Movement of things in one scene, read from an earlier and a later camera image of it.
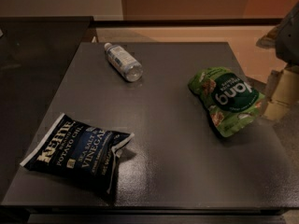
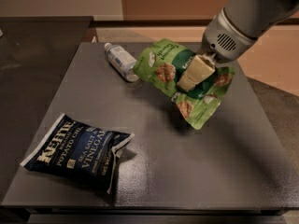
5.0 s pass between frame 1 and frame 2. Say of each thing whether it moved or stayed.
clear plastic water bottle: stayed
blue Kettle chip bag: stayed
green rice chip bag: moved
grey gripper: moved
